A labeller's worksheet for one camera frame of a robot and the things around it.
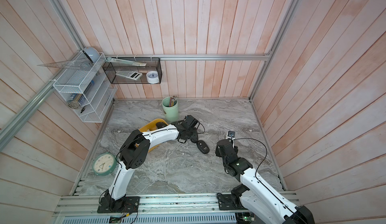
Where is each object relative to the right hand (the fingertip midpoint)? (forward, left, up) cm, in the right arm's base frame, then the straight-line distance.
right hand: (223, 143), depth 84 cm
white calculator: (+40, +60, +18) cm, 75 cm away
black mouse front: (+2, +12, -8) cm, 14 cm away
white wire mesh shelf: (+23, +75, +15) cm, 79 cm away
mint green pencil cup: (+23, +33, -2) cm, 40 cm away
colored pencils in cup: (+26, +31, +8) cm, 42 cm away
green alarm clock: (-11, +68, -6) cm, 69 cm away
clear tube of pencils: (+12, +78, +23) cm, 82 cm away
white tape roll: (+36, +44, +19) cm, 60 cm away
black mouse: (+4, +17, -1) cm, 17 cm away
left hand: (+9, +17, -8) cm, 21 cm away
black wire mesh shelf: (+41, +43, +25) cm, 65 cm away
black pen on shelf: (+15, +84, +11) cm, 86 cm away
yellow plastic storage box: (+15, +47, -5) cm, 49 cm away
